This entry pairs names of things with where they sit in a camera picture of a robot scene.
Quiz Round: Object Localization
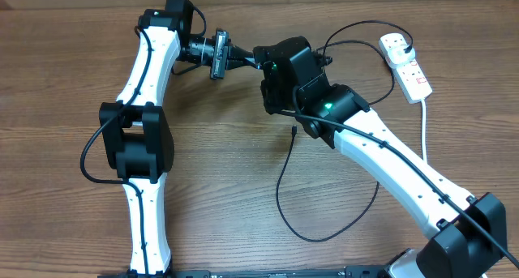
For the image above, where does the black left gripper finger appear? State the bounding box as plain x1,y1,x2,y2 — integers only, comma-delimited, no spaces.
229,45,255,62
226,59,259,71

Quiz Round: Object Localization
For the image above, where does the black USB charging cable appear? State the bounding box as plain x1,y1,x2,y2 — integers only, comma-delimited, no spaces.
275,19,414,243

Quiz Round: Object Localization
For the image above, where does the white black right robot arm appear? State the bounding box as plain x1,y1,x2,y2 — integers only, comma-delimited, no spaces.
253,36,518,277

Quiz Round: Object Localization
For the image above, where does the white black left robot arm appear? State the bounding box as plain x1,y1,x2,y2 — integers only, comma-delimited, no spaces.
84,0,257,277

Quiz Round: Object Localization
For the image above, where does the white charger plug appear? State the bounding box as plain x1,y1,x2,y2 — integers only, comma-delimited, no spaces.
385,45,416,69

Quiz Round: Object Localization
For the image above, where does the white power strip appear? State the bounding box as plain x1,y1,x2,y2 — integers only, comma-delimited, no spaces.
379,33,432,104

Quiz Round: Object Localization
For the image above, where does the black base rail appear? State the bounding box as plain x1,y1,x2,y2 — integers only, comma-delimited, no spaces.
148,265,388,278

